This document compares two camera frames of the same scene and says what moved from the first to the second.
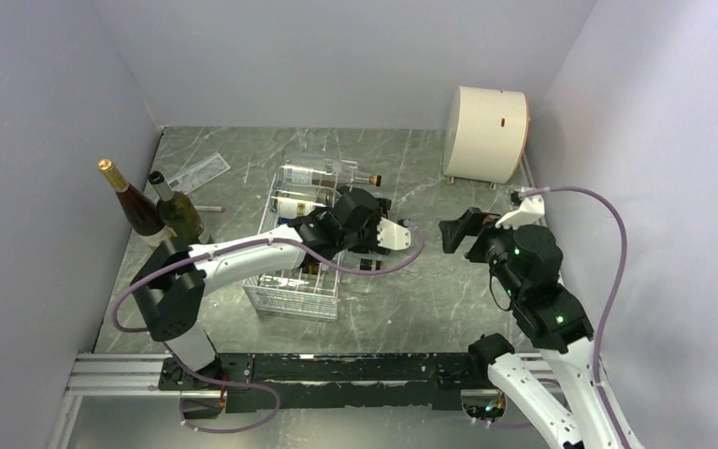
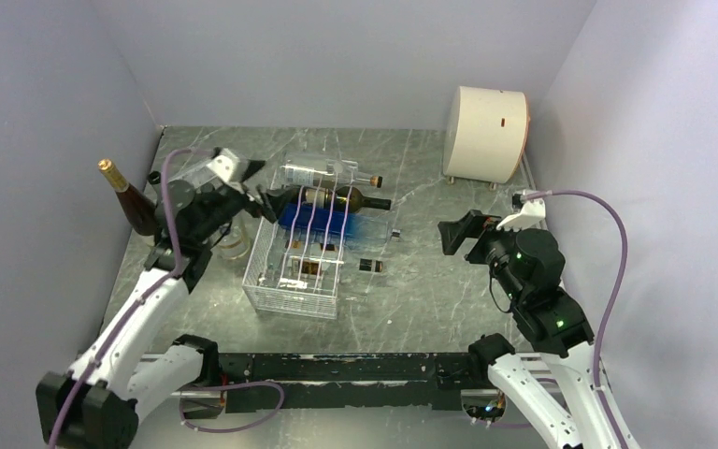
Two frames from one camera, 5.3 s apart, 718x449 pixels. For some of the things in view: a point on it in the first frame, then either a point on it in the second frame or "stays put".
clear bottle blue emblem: (288, 209) → (235, 242)
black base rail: (297, 383) stays put
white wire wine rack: (291, 288) stays put
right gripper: (453, 232) stays put
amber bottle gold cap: (140, 210) stays put
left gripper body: (366, 239) → (222, 205)
